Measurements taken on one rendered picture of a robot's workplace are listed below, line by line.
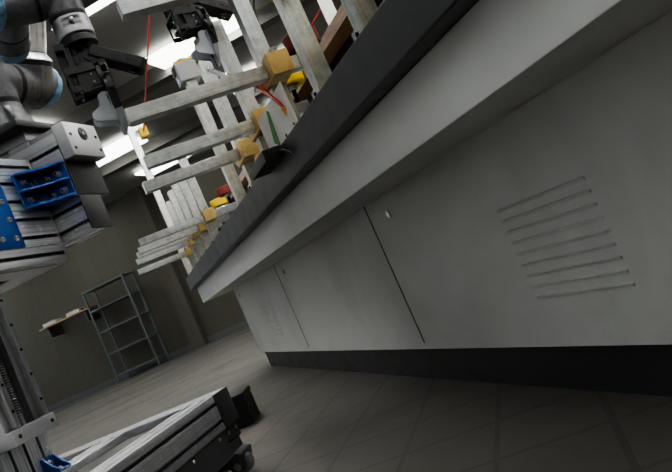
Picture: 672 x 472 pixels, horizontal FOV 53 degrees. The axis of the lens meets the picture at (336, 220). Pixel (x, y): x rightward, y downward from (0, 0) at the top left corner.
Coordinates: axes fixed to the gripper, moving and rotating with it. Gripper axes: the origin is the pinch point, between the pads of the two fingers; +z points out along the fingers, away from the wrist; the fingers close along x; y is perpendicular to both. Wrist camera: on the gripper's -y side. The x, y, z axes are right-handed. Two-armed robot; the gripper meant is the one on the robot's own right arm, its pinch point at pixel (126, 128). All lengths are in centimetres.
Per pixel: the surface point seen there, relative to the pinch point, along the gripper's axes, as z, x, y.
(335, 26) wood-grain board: -5.6, 4.4, -49.1
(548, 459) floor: 83, 40, -35
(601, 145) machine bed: 42, 57, -54
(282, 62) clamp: -1.4, 4.9, -34.2
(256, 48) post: -8.6, -2.3, -32.7
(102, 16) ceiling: -262, -499, -76
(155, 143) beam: -251, -951, -139
